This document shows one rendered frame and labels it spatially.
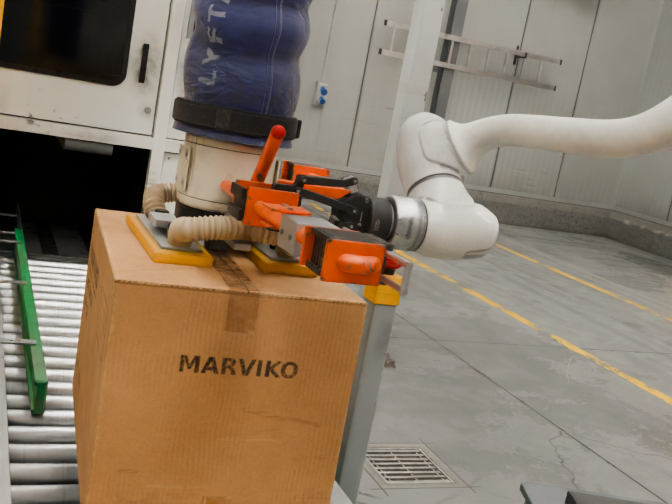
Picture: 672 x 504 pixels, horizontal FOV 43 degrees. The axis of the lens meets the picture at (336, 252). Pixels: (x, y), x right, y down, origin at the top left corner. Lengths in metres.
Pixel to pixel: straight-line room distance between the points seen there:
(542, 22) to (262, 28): 10.82
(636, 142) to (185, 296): 0.72
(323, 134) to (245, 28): 9.34
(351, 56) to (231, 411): 9.63
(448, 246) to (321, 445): 0.39
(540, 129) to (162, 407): 0.75
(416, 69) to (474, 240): 3.08
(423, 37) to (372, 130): 6.62
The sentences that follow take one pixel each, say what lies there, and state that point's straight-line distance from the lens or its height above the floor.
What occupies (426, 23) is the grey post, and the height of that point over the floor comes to 1.81.
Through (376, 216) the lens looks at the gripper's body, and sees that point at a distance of 1.36.
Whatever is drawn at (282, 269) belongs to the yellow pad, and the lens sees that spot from 1.47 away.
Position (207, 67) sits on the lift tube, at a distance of 1.49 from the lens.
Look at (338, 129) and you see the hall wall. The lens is 10.86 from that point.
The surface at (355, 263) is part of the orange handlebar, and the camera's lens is 0.97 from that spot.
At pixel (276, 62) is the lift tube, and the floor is 1.43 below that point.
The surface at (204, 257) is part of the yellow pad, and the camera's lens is 1.43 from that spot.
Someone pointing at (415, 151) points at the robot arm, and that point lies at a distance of 1.51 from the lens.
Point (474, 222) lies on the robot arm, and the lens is 1.44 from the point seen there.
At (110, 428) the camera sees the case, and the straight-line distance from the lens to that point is 1.35.
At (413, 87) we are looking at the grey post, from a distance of 4.47.
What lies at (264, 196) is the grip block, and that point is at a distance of 1.30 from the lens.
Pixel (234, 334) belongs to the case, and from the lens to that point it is 1.33.
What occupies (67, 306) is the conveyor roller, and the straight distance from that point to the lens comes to 2.97.
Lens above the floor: 1.40
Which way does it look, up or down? 11 degrees down
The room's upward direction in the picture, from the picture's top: 11 degrees clockwise
